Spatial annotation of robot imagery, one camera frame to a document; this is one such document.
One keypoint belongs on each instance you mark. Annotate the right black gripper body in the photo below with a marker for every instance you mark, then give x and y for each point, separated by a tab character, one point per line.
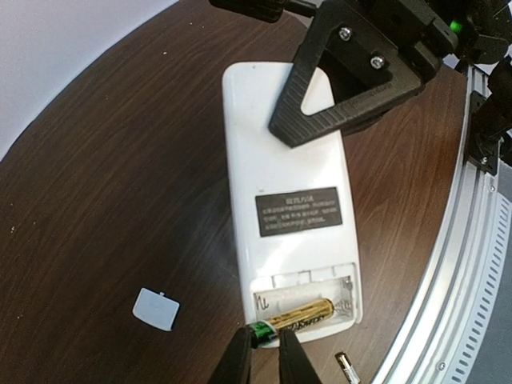
397	42

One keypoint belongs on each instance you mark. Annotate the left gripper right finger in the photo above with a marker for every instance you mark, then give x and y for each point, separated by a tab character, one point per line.
294	365

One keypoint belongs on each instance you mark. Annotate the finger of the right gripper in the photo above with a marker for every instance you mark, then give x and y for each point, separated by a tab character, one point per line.
336	88

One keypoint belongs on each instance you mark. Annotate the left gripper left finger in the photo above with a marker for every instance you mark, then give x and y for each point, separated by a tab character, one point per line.
235	363

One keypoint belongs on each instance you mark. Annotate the gold AAA battery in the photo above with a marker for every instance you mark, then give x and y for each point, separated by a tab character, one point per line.
266	331

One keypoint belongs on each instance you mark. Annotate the grey battery compartment cover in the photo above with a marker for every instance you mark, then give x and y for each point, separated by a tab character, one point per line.
155	309

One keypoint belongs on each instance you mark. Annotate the white red remote control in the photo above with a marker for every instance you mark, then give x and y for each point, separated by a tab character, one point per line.
292	209

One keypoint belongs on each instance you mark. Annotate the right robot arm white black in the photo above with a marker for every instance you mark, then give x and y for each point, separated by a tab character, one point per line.
483	29

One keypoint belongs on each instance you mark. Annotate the white-tipped AAA battery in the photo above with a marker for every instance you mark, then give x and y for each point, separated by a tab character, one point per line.
347	368

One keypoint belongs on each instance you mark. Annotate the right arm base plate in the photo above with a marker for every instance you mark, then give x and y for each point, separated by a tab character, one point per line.
489	139

